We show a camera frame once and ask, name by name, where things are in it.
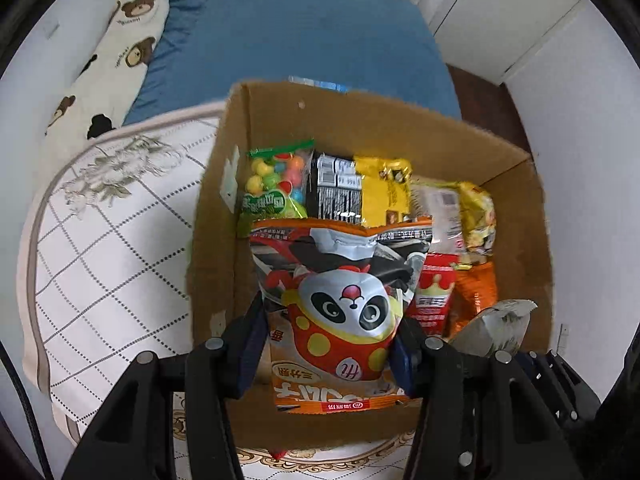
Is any blue printed cardboard box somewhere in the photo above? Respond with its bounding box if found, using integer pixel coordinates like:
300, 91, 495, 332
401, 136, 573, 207
186, 80, 556, 453

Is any white door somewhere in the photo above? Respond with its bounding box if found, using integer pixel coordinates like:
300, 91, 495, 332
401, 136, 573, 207
429, 0, 587, 83

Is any bear print pillow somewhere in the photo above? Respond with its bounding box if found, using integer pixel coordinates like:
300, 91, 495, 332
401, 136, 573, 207
44, 0, 171, 153

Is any long yellow snack packet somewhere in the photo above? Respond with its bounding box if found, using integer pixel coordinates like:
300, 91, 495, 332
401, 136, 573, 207
352, 156, 413, 228

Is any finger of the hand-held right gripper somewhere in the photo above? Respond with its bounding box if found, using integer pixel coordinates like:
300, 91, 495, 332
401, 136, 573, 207
515, 350, 601, 428

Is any pale clear snack packet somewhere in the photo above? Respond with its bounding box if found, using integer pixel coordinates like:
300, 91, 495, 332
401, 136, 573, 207
407, 182, 468, 261

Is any yellow panda snack packet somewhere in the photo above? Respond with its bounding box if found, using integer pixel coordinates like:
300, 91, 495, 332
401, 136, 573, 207
452, 182, 498, 266

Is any green colourful candy bag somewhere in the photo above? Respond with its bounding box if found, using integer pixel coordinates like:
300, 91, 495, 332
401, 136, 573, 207
237, 139, 316, 238

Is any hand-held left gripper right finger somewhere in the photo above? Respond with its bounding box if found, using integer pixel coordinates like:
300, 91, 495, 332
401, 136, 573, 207
390, 316, 586, 480

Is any plain orange snack packet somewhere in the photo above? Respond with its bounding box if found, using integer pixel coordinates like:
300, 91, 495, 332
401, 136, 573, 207
447, 260, 501, 338

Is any orange panda snack packet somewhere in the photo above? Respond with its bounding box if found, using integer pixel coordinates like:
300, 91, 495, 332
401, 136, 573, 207
248, 216, 433, 413

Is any blue bed sheet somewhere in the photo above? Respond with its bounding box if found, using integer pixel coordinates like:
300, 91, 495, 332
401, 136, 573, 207
122, 0, 463, 126

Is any red and white snack packet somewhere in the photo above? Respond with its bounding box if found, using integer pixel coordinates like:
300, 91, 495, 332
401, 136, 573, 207
405, 252, 461, 338

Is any white grid floral quilt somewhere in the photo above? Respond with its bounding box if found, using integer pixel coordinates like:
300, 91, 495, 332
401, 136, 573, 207
15, 100, 436, 480

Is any black snack packet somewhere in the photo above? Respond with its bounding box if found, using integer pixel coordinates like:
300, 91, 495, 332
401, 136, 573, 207
305, 150, 365, 226

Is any silver foil packet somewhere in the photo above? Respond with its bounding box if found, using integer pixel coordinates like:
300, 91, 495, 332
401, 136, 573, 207
447, 299, 538, 358

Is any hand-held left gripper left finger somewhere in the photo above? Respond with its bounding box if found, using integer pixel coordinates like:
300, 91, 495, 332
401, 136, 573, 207
62, 290, 268, 480

